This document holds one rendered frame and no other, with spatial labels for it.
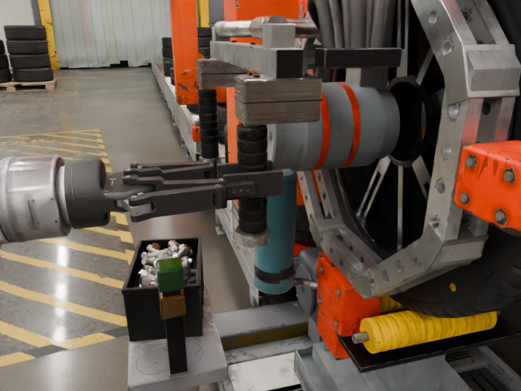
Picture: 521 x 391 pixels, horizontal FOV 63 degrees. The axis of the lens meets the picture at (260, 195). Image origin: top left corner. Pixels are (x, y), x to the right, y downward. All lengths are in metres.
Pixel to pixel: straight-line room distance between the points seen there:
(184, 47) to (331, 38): 2.57
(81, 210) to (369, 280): 0.45
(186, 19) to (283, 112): 2.57
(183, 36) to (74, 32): 10.54
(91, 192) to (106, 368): 1.11
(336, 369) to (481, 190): 0.74
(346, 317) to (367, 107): 0.38
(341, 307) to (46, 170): 0.55
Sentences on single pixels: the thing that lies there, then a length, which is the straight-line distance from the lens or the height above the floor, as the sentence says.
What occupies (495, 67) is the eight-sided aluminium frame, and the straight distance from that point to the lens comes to 0.51.
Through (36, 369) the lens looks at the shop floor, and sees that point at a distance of 1.61.
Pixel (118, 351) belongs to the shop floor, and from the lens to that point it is 1.58.
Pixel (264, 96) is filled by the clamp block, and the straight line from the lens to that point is 0.47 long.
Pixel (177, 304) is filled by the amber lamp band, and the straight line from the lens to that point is 0.70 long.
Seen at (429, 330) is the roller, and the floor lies 0.52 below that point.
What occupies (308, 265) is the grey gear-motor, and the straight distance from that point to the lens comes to 1.20.
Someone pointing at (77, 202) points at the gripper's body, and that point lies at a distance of 0.47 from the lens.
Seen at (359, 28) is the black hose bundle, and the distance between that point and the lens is 0.49.
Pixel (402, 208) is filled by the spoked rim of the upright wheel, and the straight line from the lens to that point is 0.80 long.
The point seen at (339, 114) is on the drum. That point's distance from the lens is 0.65.
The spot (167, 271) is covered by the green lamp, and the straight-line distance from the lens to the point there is 0.67.
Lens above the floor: 1.00
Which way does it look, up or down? 21 degrees down
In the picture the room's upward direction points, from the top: straight up
